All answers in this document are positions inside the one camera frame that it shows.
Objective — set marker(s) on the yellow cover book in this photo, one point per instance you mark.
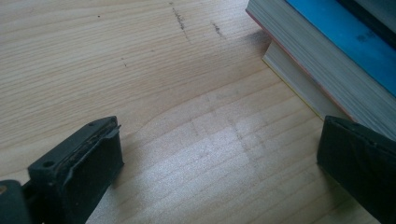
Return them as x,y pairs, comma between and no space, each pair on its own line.
299,81

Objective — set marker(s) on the teal cover book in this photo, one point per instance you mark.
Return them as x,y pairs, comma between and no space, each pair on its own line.
330,62

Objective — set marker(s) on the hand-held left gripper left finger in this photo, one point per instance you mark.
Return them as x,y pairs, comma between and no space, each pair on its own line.
77,174

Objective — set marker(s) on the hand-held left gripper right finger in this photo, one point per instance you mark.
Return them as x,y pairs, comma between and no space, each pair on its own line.
358,161

